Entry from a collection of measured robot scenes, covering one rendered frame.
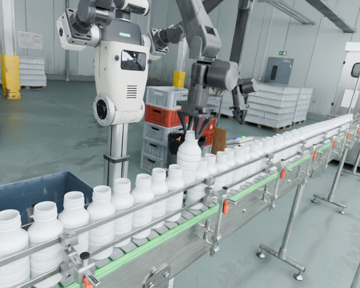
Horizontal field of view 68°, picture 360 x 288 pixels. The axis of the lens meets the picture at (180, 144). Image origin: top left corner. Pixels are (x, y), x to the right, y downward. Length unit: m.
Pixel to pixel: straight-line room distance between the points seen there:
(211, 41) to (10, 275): 0.64
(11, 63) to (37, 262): 7.80
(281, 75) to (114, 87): 10.60
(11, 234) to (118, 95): 0.86
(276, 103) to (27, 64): 7.70
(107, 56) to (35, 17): 12.16
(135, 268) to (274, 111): 6.92
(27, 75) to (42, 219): 9.70
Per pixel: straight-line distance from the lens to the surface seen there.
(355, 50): 5.43
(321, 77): 11.22
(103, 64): 1.29
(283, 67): 11.63
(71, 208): 0.58
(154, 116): 3.41
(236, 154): 1.02
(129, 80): 1.30
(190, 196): 0.86
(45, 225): 0.56
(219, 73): 0.68
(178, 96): 3.33
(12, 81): 8.31
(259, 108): 7.60
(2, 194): 1.17
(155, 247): 0.75
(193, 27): 0.74
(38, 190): 1.22
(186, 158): 0.76
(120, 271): 0.70
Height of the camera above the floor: 1.45
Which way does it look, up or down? 17 degrees down
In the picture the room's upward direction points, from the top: 7 degrees clockwise
